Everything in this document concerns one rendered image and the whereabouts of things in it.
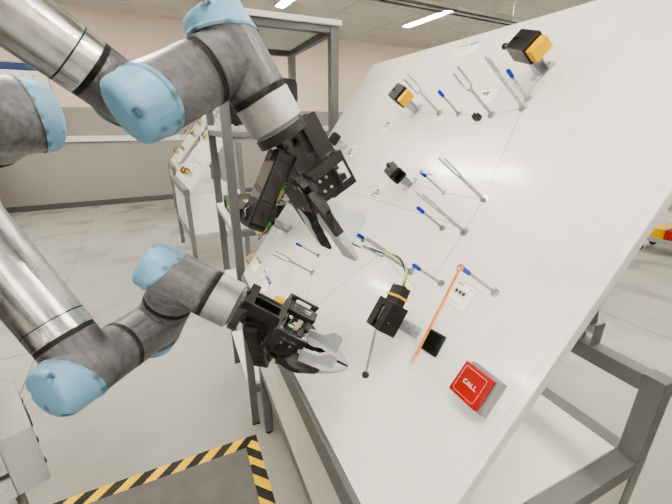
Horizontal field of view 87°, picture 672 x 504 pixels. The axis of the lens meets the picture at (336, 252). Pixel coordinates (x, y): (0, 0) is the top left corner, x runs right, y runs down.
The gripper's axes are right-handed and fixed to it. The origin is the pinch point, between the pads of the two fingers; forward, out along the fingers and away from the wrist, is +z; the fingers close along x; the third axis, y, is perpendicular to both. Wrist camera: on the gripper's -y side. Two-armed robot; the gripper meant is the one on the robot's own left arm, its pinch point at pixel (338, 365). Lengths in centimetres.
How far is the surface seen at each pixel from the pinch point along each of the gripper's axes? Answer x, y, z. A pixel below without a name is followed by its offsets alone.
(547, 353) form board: 0.3, 25.4, 18.7
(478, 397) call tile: -5.1, 16.9, 14.3
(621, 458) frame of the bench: 7, 5, 66
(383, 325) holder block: 6.4, 7.4, 3.3
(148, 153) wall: 520, -470, -299
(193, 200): 227, -218, -101
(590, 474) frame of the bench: 2, 3, 58
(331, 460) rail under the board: -8.8, -16.7, 9.9
